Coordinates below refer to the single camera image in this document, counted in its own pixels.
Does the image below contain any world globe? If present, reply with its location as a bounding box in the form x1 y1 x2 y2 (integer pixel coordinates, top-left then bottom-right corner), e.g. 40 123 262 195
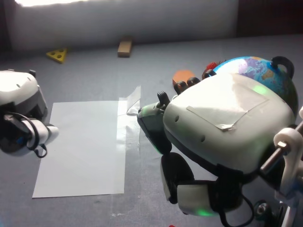
212 56 299 118

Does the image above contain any plain wooden rectangular block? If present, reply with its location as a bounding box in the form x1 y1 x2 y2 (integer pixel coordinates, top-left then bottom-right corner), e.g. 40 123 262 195
116 36 133 58

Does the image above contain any yellow triangle block with holes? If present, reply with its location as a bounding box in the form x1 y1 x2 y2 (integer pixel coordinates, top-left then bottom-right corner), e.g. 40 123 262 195
45 47 68 64

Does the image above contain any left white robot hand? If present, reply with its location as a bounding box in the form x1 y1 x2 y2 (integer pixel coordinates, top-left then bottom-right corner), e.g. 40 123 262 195
0 69 60 158

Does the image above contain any clear adhesive tape strip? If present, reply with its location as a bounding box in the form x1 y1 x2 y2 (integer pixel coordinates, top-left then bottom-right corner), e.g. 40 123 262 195
110 85 142 218

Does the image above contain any grey table cloth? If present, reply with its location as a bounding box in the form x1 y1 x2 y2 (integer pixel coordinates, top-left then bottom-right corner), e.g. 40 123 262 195
0 33 303 227

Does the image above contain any white paper sheet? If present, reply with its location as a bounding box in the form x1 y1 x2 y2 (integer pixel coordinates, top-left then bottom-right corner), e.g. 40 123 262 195
32 101 126 199

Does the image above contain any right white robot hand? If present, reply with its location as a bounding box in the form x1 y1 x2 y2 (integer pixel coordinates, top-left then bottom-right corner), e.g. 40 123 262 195
136 70 297 218

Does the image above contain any orange hexagon block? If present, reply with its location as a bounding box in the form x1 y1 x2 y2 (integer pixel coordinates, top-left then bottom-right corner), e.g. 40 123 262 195
172 69 196 87

